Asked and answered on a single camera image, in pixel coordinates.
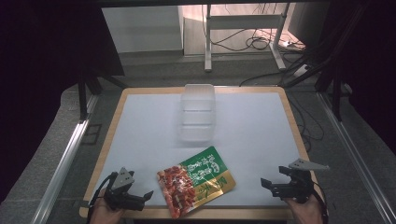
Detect aluminium rail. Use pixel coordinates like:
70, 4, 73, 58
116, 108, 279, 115
30, 92, 101, 224
317, 91, 396, 224

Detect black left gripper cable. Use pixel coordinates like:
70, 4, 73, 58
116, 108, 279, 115
86, 173, 120, 224

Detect white metal stand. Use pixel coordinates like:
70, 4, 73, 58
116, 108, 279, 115
203, 3, 291, 73

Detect dark floor grate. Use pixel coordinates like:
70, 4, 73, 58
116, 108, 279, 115
81, 123, 103, 146

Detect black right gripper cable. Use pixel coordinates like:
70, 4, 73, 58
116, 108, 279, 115
311, 186, 330, 224

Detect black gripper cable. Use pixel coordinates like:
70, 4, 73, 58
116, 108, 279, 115
311, 186, 330, 224
86, 173, 120, 224

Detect clear plastic container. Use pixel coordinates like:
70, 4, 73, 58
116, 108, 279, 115
177, 82, 217, 145

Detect person's right hand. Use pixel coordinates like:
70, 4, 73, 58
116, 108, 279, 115
284, 191, 325, 224

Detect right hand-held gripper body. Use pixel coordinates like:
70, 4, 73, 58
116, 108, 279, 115
271, 158, 331, 205

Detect tangled black floor cables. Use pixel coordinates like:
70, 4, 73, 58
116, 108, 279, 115
210, 27, 307, 53

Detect white board panel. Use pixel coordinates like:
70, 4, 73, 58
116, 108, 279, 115
102, 5, 185, 54

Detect white power strip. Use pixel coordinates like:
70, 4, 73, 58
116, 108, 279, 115
292, 63, 312, 78

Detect red green snack packet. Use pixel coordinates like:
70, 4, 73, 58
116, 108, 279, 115
156, 146, 237, 219

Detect black metal frame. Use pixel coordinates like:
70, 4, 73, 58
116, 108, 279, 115
281, 3, 370, 123
77, 60, 129, 121

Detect thin black cable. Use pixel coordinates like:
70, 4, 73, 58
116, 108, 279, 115
288, 91, 325, 153

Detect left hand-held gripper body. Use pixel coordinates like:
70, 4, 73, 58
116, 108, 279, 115
103, 167, 147, 212

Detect person's left hand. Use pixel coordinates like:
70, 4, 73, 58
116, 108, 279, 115
90, 189, 126, 224

